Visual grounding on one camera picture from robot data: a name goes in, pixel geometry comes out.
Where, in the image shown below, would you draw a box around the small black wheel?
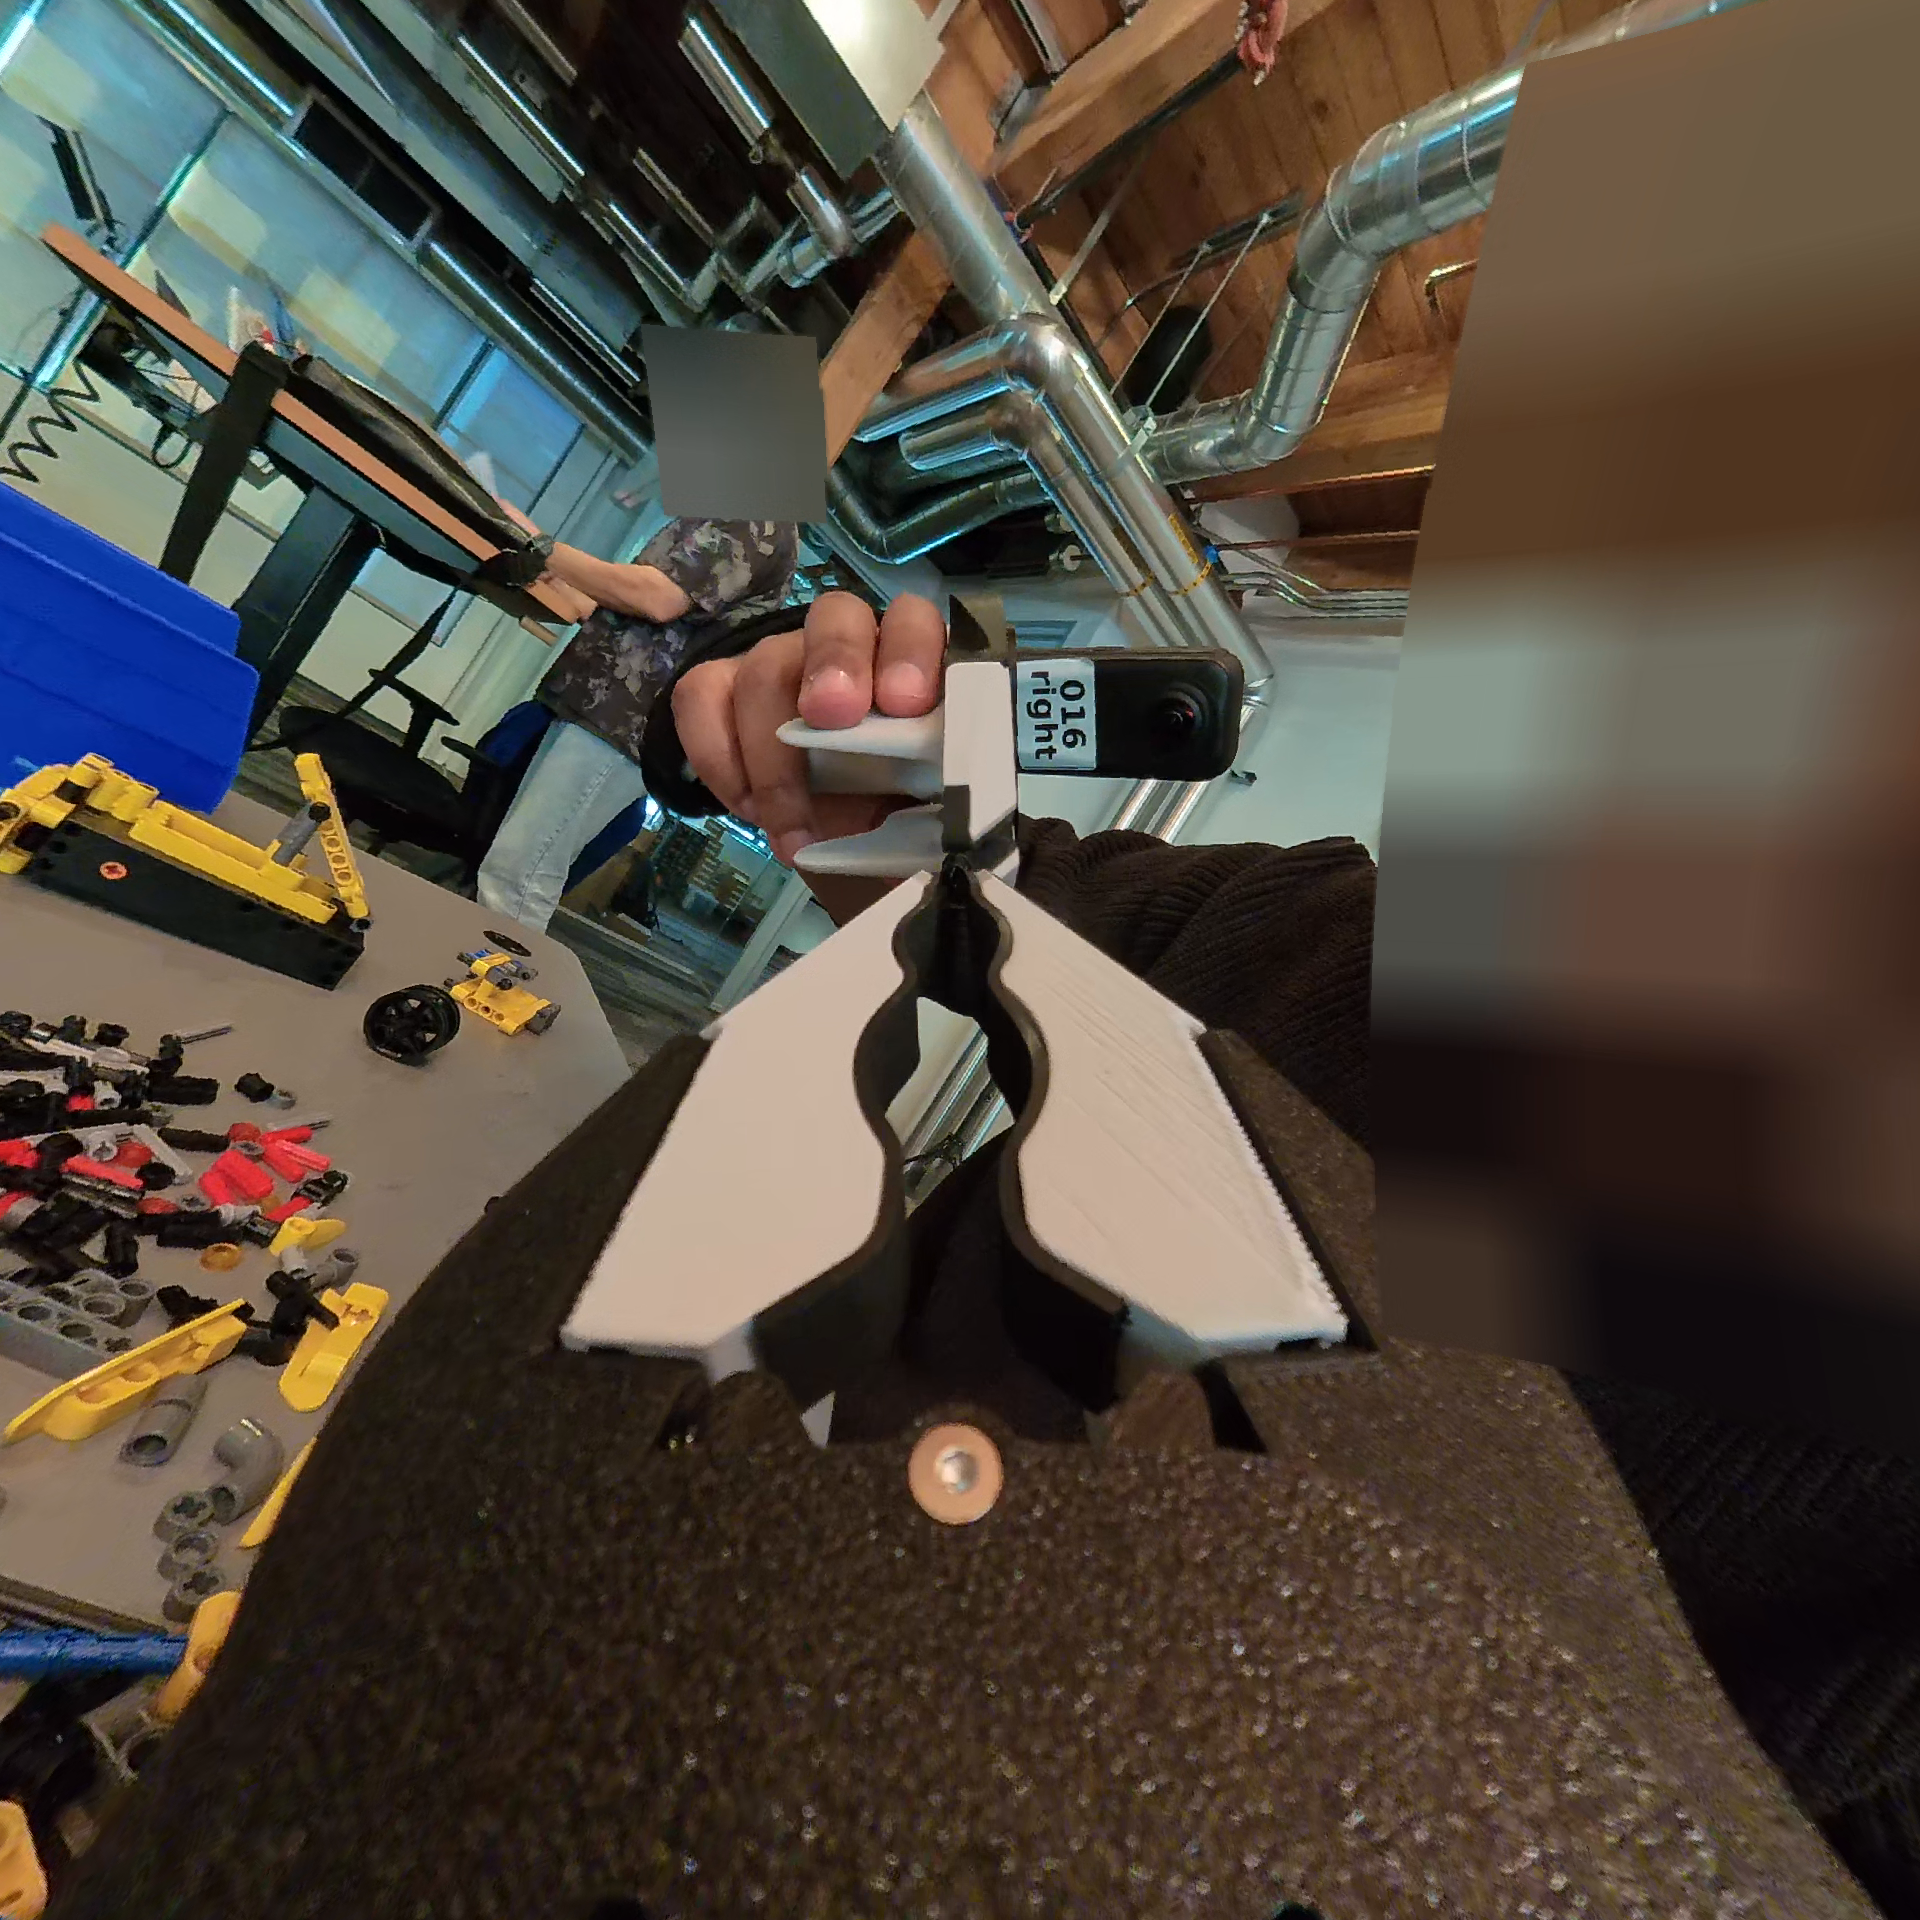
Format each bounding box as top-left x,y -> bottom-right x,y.
363,984 -> 464,1068

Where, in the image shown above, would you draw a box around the wooden post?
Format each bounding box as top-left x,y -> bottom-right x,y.
816,224 -> 963,467

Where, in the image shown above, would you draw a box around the pile of black red pins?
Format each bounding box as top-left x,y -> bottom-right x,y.
0,1009 -> 354,1255

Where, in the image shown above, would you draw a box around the blue plastic bin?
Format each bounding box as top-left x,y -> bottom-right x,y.
0,481 -> 261,811

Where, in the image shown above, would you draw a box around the small yellow wheeled assembly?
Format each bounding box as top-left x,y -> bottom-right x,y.
449,934 -> 566,1039

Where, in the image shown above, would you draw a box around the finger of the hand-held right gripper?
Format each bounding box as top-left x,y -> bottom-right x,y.
950,660 -> 1025,811
950,792 -> 1027,890

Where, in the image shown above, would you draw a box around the black office chair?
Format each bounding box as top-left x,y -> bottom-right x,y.
287,667 -> 529,873

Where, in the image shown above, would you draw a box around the pile of mixed brick parts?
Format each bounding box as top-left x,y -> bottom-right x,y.
0,1231 -> 393,1920

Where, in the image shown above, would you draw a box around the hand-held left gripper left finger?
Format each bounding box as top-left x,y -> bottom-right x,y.
560,872 -> 947,1414

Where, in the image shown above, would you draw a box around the wooden-top standing desk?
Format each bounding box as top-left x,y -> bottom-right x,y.
38,223 -> 595,707

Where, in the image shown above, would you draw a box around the blue jacket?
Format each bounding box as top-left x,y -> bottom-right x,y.
479,698 -> 560,798

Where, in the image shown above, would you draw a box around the yellow black brick model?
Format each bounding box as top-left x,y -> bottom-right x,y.
0,751 -> 375,991

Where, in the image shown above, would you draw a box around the metal ceiling ducts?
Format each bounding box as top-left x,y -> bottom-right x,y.
240,0 -> 1526,647

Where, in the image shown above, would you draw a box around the person's right hand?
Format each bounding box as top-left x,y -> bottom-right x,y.
670,591 -> 952,868

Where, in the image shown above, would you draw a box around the black bag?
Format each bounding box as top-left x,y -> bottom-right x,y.
278,353 -> 512,559

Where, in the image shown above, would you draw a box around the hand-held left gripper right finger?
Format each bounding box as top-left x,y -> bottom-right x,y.
973,873 -> 1354,1416

